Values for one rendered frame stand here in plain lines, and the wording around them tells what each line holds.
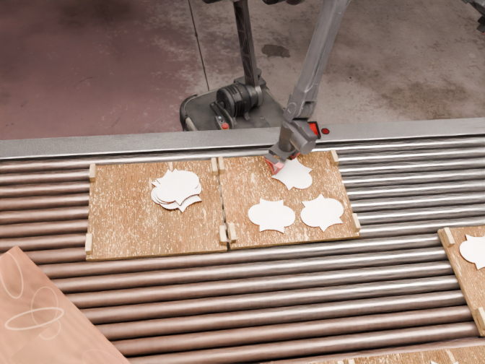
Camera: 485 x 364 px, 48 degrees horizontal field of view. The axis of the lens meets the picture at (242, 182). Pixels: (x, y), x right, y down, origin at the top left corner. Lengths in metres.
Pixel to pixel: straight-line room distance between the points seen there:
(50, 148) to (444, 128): 1.42
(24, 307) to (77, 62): 2.42
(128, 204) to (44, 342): 0.51
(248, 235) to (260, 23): 2.56
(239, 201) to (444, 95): 2.33
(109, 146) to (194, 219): 0.43
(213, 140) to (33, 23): 2.38
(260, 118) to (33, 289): 1.76
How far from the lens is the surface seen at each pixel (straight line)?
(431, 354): 1.61
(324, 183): 1.81
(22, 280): 1.52
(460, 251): 1.80
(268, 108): 3.01
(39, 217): 1.77
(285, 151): 1.73
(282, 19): 4.08
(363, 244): 1.73
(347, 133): 2.01
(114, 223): 1.68
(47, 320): 1.45
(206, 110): 2.97
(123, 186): 1.76
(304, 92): 1.61
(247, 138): 1.92
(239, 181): 1.77
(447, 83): 3.91
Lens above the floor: 2.33
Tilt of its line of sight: 52 degrees down
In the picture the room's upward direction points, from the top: 7 degrees clockwise
